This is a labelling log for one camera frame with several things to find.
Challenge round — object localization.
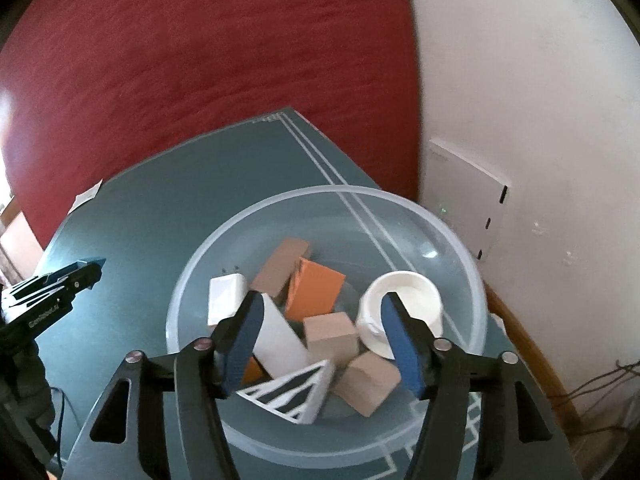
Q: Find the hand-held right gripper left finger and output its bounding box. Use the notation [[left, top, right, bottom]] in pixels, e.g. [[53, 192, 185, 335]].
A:
[[60, 291, 266, 480]]

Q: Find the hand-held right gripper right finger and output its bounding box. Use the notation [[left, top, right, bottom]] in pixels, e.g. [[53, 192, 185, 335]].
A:
[[381, 292, 583, 480]]

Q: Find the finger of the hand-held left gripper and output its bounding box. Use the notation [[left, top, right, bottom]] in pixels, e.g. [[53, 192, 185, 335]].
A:
[[60, 265, 103, 292], [47, 257, 107, 281]]

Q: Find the plain white block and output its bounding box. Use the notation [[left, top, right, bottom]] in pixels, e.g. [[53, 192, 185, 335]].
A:
[[251, 292, 312, 380]]

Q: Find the beige wooden wedge block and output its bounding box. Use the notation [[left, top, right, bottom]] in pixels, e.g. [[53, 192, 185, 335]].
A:
[[333, 351, 402, 417]]

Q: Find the white plug charger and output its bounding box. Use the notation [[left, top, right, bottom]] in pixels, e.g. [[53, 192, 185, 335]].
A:
[[207, 264, 248, 326]]

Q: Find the small beige wooden block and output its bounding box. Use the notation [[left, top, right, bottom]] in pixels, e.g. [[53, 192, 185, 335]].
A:
[[304, 311, 359, 367]]

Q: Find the long brown wooden block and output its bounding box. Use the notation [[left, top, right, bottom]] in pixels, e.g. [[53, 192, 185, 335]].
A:
[[249, 238, 312, 303]]

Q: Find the white striped wedge block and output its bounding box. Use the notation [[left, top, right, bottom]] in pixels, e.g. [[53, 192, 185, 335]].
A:
[[235, 359, 336, 427]]

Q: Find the small orange striped wedge block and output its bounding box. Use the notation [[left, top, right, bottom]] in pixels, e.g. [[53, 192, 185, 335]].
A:
[[285, 257, 347, 330]]

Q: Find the clear plastic bowl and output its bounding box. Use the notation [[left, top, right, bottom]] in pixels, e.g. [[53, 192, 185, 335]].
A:
[[165, 185, 488, 470]]

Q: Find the person's left forearm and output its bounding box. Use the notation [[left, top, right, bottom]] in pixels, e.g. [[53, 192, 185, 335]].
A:
[[0, 337, 57, 441]]

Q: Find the white saucer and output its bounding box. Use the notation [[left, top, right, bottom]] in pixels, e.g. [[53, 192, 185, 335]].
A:
[[358, 310, 401, 360]]

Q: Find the white ceramic cup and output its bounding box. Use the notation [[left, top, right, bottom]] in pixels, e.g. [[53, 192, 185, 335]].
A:
[[357, 271, 445, 360]]

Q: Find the white paper sheet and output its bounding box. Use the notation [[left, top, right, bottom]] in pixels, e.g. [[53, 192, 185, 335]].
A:
[[70, 178, 105, 215]]

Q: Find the white wall box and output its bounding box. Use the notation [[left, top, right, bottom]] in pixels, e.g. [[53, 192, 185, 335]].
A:
[[422, 136, 512, 263]]

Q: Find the black cable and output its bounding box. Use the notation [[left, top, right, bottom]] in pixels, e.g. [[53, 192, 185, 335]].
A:
[[565, 359, 640, 436]]

